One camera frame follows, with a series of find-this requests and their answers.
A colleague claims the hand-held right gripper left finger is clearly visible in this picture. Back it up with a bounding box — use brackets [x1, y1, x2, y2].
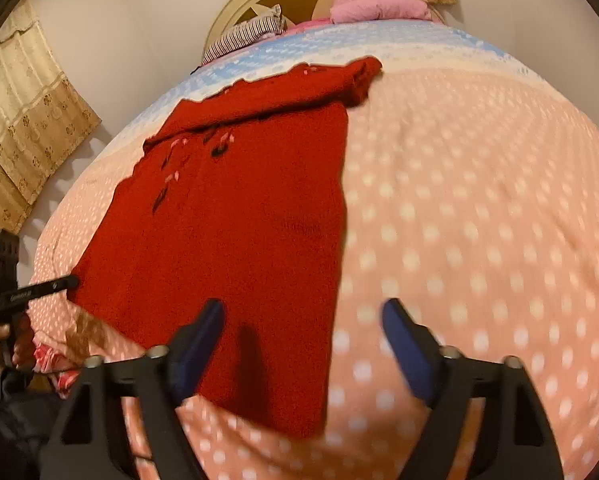
[39, 298, 226, 480]

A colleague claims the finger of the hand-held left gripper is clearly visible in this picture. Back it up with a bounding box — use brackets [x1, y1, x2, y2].
[40, 274, 80, 296]

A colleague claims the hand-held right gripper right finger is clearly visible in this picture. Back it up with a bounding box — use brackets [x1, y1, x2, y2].
[382, 298, 565, 480]

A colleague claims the red knitted sweater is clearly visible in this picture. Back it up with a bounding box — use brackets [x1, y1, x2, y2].
[72, 56, 384, 440]

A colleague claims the person's left hand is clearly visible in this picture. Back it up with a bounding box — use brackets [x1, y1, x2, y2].
[0, 312, 36, 372]

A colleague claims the red plaid blanket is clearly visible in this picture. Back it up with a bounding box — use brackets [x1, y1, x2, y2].
[33, 342, 87, 393]

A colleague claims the person's dark clothing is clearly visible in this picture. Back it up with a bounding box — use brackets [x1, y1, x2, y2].
[0, 360, 65, 480]

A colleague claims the polka dot bed sheet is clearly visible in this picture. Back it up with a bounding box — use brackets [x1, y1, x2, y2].
[29, 19, 599, 480]

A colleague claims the striped pillow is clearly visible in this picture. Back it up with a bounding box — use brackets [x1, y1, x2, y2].
[203, 5, 283, 63]

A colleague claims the cream wooden headboard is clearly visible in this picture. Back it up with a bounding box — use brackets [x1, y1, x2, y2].
[202, 0, 337, 63]

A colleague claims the pink cloth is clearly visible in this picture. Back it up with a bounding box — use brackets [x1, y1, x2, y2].
[279, 17, 336, 37]

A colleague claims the pink pillow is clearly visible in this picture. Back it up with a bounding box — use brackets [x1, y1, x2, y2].
[329, 0, 443, 25]

